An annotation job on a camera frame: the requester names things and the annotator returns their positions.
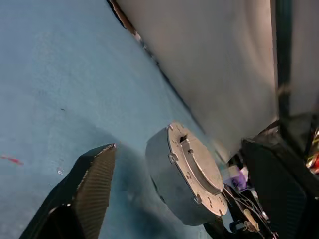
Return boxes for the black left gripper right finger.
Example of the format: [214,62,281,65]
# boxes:
[241,138,319,239]

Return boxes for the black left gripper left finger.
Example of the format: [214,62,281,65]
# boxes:
[19,143,118,239]

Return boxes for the motor housing with copper windings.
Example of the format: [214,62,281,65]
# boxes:
[145,127,221,227]

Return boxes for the purple object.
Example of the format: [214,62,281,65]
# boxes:
[224,166,250,190]

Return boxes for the dark vertical pole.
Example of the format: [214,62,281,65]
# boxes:
[273,0,293,121]

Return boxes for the thin black cable tangle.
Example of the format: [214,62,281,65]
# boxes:
[223,186,278,236]

